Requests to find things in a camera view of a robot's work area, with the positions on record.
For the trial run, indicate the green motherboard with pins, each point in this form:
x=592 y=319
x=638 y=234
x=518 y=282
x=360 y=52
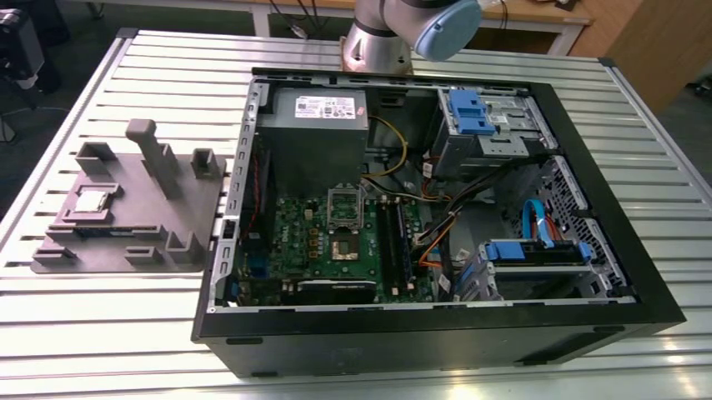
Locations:
x=295 y=233

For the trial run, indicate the grey power supply unit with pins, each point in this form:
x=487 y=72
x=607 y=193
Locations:
x=312 y=150

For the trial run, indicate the wooden desk white frame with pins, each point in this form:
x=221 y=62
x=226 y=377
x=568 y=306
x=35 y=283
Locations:
x=534 y=16

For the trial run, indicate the CPU socket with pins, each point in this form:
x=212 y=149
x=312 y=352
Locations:
x=348 y=250

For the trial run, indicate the black graphics card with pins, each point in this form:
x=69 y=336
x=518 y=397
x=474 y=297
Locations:
x=335 y=289

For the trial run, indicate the brown wooden cabinet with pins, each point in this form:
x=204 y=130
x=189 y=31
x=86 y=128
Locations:
x=657 y=50

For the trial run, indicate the black open PC case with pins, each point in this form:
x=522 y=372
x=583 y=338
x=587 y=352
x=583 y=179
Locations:
x=423 y=329

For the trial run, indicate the grey parts rack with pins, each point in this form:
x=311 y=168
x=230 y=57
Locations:
x=140 y=208

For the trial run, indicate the metal drive cage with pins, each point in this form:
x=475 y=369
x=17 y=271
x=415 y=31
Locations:
x=502 y=146

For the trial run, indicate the silver-topped CPU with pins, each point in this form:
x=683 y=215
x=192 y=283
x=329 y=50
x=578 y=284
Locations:
x=91 y=201

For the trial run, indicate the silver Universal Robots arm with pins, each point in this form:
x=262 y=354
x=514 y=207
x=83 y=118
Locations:
x=379 y=41

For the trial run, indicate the RAM stick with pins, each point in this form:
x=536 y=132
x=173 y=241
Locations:
x=106 y=232

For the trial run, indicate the black RAM slot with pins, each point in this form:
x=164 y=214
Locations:
x=405 y=246
x=388 y=246

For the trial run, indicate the metal disk bay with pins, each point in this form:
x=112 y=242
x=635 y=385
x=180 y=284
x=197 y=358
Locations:
x=543 y=271

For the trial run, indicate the blue drive latch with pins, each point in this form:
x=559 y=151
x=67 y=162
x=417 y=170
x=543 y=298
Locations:
x=468 y=112

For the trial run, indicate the hard disk in blue carrier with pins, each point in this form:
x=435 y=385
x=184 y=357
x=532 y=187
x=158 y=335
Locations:
x=507 y=251

